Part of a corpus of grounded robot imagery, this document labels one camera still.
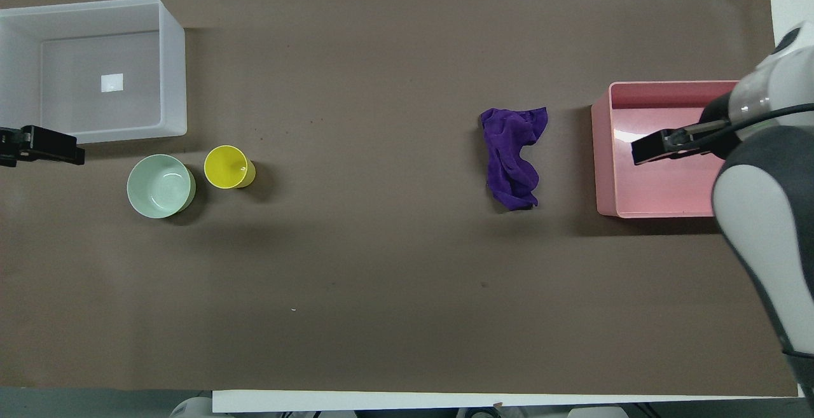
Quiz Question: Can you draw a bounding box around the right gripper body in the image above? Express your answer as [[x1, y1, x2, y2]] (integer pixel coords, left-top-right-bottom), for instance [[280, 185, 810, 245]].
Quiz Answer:
[[692, 90, 743, 155]]

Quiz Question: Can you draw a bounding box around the pink plastic box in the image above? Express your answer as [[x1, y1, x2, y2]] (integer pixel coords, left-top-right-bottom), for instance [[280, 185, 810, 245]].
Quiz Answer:
[[591, 80, 742, 219]]

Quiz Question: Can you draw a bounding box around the translucent white plastic box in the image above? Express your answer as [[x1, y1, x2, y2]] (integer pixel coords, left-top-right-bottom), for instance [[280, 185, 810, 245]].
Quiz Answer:
[[0, 0, 188, 145]]

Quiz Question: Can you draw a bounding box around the purple cloth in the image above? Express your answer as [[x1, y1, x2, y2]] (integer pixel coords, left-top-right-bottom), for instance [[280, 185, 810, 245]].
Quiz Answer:
[[479, 107, 549, 212]]

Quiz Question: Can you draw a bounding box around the yellow cup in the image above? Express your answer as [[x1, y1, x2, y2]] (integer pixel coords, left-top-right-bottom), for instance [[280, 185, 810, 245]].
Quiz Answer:
[[203, 144, 257, 190]]

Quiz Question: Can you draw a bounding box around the light green bowl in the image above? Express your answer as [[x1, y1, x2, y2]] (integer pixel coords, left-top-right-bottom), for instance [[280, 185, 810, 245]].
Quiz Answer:
[[126, 153, 197, 219]]

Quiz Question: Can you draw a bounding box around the black cable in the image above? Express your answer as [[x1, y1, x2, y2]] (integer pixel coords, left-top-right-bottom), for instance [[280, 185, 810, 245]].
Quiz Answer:
[[686, 102, 814, 141]]

